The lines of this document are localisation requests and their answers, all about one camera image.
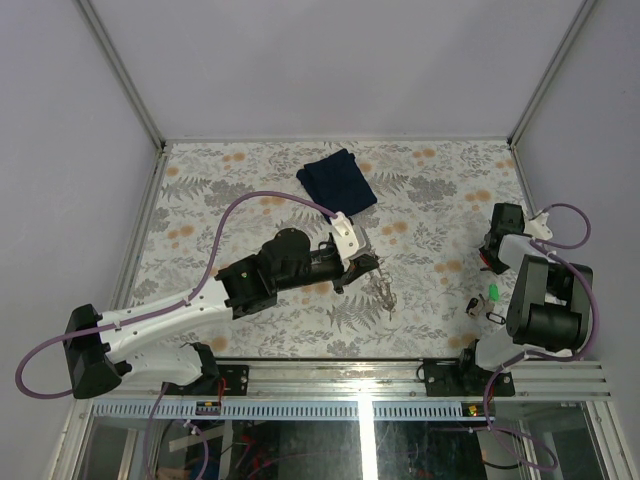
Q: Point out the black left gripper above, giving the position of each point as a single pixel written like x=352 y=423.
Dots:
x=357 y=266

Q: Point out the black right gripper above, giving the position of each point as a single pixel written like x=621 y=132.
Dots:
x=497 y=266

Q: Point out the steel disc with keyrings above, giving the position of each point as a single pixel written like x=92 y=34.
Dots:
x=379 y=285

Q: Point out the silver key black tag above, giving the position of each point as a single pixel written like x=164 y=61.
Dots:
x=478 y=307

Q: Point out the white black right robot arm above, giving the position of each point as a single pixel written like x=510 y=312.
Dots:
x=549 y=311

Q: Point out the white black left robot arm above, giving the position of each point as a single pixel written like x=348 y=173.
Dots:
x=113 y=348

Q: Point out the green key tag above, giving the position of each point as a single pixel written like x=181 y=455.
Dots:
x=493 y=293

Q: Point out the dark blue folded cloth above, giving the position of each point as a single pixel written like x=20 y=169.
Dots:
x=337 y=184

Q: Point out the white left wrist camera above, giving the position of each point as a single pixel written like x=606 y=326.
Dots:
x=350 y=239

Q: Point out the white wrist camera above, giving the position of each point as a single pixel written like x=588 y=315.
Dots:
x=350 y=239
x=536 y=227

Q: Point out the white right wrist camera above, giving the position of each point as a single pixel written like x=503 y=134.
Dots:
x=536 y=227

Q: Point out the aluminium mounting rail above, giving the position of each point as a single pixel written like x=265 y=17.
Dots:
x=325 y=379

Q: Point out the white slotted cable duct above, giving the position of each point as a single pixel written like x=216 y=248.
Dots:
x=280 y=410

